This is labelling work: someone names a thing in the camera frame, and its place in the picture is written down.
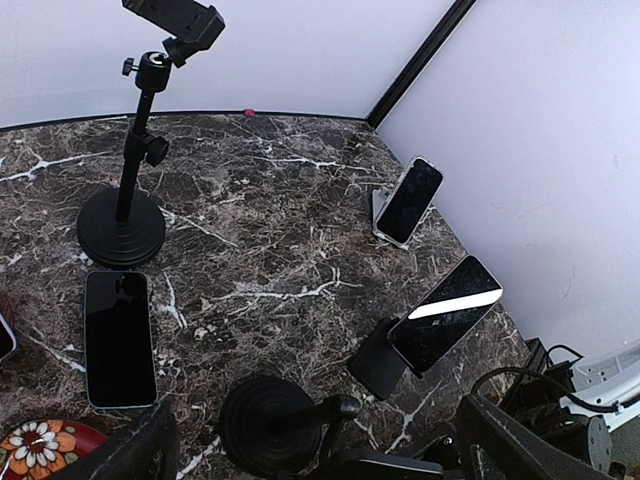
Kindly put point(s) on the black folding phone stand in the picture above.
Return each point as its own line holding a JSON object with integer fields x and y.
{"x": 376, "y": 365}

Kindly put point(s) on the large blue-edged smartphone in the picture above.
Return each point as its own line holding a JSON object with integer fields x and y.
{"x": 119, "y": 363}

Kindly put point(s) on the red floral plate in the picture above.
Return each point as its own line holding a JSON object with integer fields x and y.
{"x": 38, "y": 448}

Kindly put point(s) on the black smartphone on folding stand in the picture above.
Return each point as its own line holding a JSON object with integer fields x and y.
{"x": 445, "y": 315}

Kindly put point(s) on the white phone stand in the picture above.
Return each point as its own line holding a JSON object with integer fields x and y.
{"x": 393, "y": 216}

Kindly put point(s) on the white-cased smartphone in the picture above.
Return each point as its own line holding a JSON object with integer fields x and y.
{"x": 421, "y": 180}

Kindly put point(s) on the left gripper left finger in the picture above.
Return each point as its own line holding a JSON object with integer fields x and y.
{"x": 129, "y": 452}

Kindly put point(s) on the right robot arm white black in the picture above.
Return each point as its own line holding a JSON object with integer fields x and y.
{"x": 574, "y": 402}

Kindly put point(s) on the short black round-base stand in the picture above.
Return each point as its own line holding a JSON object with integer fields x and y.
{"x": 270, "y": 428}

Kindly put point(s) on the tall black clamp phone stand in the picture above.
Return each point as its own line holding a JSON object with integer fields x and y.
{"x": 124, "y": 228}

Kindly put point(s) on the right black frame post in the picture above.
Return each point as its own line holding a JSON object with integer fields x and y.
{"x": 419, "y": 61}

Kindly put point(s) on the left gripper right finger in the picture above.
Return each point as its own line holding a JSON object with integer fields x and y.
{"x": 495, "y": 446}

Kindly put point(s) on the smartphone in green holder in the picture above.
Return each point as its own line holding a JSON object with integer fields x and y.
{"x": 8, "y": 341}

